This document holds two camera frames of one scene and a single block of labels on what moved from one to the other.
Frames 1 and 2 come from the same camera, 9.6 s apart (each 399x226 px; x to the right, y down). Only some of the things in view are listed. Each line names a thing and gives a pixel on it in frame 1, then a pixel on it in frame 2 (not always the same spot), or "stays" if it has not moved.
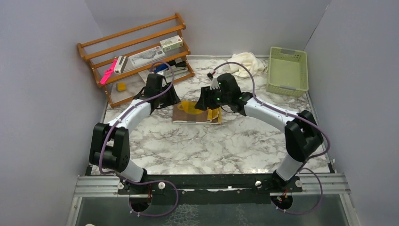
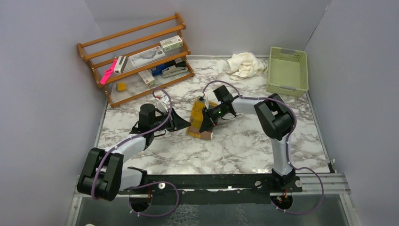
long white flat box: x=147 y=56 stays
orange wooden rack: x=123 y=60 stays
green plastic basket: x=288 y=73 stays
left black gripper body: x=167 y=98 → x=168 y=124
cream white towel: x=254 y=66 stays
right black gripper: x=205 y=100 → x=208 y=122
